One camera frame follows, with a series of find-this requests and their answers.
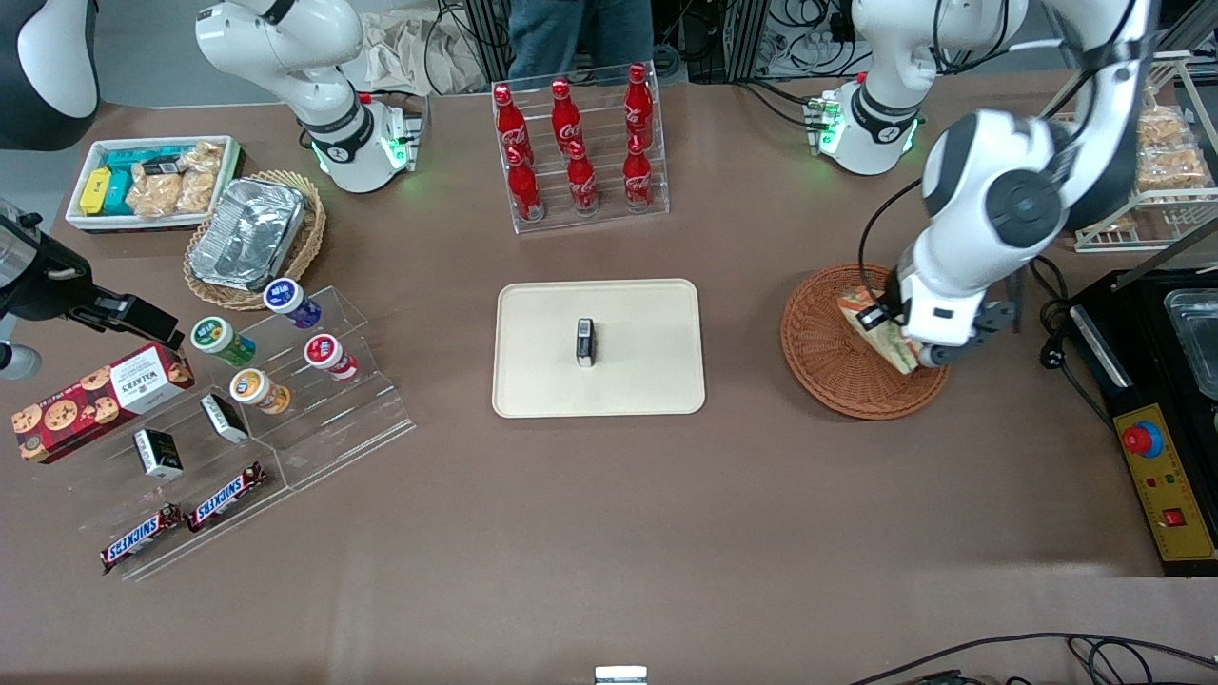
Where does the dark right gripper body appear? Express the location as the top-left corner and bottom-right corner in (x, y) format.
(0, 202), (98, 323)

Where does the triangular sandwich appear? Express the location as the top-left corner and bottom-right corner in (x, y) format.
(836, 285), (923, 375)

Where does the round brown wicker basket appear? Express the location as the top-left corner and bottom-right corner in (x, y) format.
(779, 263), (953, 421)

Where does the oval tan wicker basket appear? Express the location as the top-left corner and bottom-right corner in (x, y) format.
(183, 170), (327, 312)

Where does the beige plastic tray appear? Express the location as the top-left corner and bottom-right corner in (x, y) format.
(491, 278), (707, 420)

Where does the green lid yogurt cup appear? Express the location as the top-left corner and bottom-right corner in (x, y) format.
(190, 316), (257, 368)

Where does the red cookie box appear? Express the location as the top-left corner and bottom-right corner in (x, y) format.
(10, 342), (196, 465)

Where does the yellow small box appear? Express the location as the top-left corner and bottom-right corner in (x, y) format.
(79, 167), (114, 217)

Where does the white plastic bin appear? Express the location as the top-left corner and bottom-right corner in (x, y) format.
(64, 135), (245, 235)

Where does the small black white box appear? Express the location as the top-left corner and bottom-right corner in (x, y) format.
(132, 428), (185, 480)
(199, 392), (251, 446)

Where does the silver foil container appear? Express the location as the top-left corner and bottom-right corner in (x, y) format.
(189, 177), (306, 292)

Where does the orange lid yogurt cup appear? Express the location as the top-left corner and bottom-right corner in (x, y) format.
(228, 368), (292, 416)

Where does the blue lid yogurt cup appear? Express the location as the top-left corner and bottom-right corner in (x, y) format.
(263, 277), (323, 331)

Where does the teal long box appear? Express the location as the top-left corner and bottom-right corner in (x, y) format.
(103, 146), (201, 174)

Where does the connector box with green light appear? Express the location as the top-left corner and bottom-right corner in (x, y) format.
(379, 93), (427, 174)
(803, 92), (850, 156)

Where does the red lid yogurt cup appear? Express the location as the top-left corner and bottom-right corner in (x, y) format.
(304, 334), (360, 382)

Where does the clear plastic container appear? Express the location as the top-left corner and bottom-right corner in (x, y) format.
(1165, 289), (1218, 401)

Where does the snickers chocolate bar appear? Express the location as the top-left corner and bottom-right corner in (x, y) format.
(99, 502), (185, 576)
(186, 461), (268, 534)

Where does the clear acrylic stepped display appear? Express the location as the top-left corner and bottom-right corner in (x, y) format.
(65, 284), (418, 582)

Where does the black control box yellow panel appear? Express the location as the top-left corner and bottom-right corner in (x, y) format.
(1070, 270), (1218, 578)

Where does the bagged brown pastry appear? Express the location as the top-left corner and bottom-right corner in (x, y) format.
(1140, 105), (1198, 149)
(1136, 145), (1215, 192)

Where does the red cola bottle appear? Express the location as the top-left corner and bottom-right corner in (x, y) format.
(493, 84), (534, 165)
(566, 141), (600, 216)
(551, 79), (584, 153)
(624, 64), (656, 144)
(622, 135), (656, 209)
(506, 147), (545, 223)

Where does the clear acrylic bottle rack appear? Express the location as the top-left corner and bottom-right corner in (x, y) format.
(491, 61), (671, 235)

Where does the crumpled beige bag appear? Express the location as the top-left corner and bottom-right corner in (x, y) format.
(360, 10), (492, 97)

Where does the person in blue jeans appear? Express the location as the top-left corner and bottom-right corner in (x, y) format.
(508, 0), (658, 86)

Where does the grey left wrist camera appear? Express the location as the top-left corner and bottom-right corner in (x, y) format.
(915, 338), (992, 371)

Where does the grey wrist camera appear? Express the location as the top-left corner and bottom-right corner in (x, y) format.
(915, 338), (992, 371)
(0, 342), (44, 382)

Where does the black power cable with plug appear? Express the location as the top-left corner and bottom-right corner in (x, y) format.
(1031, 255), (1116, 431)

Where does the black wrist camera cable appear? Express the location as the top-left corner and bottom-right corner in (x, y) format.
(857, 178), (930, 298)

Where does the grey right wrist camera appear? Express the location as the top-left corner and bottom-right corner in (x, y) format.
(0, 342), (44, 382)

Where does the white wire rack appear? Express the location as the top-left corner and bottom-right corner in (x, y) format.
(1045, 51), (1218, 254)

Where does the long black cable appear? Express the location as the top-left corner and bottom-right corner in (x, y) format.
(845, 632), (1218, 685)

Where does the looped black cable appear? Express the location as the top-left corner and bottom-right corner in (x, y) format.
(1064, 636), (1218, 685)

